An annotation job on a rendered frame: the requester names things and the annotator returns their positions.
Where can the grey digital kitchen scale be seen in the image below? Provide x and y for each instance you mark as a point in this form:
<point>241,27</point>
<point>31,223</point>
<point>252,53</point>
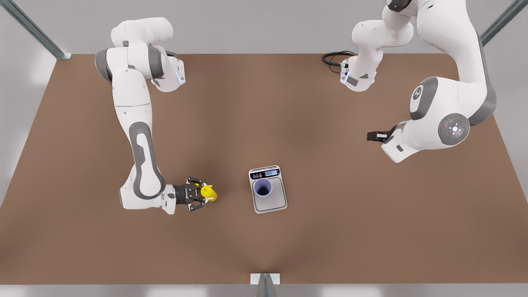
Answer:
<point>270,204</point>

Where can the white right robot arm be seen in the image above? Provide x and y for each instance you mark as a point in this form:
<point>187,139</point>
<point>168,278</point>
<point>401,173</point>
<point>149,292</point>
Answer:
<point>136,103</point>

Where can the yellow sauce bottle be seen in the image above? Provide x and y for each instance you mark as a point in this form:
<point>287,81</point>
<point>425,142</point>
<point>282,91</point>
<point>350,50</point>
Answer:
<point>208,192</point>

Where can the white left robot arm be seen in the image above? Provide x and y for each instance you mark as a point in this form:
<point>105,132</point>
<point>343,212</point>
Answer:
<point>449,95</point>

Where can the pale lilac cup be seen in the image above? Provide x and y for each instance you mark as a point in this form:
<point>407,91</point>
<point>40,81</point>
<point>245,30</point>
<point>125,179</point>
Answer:
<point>263,189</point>

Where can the silver frame post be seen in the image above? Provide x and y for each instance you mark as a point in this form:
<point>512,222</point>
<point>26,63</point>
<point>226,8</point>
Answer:
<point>33,29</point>
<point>501,20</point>
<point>265,285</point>

